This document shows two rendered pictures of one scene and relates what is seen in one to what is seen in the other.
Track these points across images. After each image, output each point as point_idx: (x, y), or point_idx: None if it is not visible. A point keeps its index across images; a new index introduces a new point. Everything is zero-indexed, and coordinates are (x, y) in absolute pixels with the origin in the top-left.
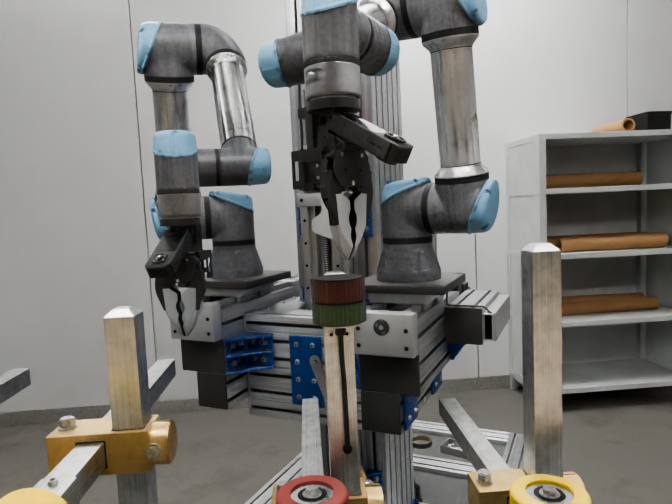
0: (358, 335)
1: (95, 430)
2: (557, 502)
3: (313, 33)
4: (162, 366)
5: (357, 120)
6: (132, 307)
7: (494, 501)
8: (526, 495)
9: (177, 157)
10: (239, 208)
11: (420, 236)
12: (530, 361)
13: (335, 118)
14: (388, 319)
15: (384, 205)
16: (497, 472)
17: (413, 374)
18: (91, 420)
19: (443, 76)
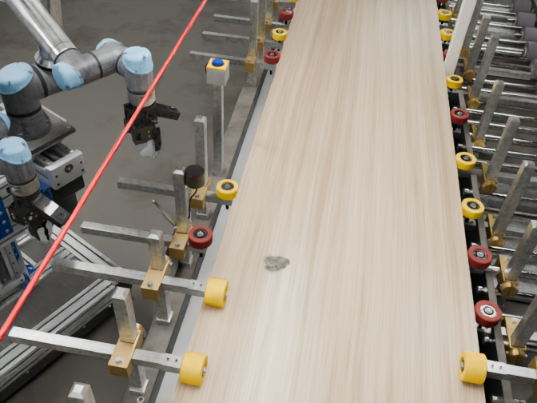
0: (57, 179)
1: (159, 275)
2: (232, 187)
3: (147, 81)
4: (67, 261)
5: (156, 105)
6: (155, 229)
7: (204, 199)
8: (226, 190)
9: (31, 157)
10: None
11: (40, 103)
12: (201, 153)
13: (152, 109)
14: (71, 161)
15: (14, 95)
16: (193, 191)
17: (80, 178)
18: (146, 278)
19: (51, 10)
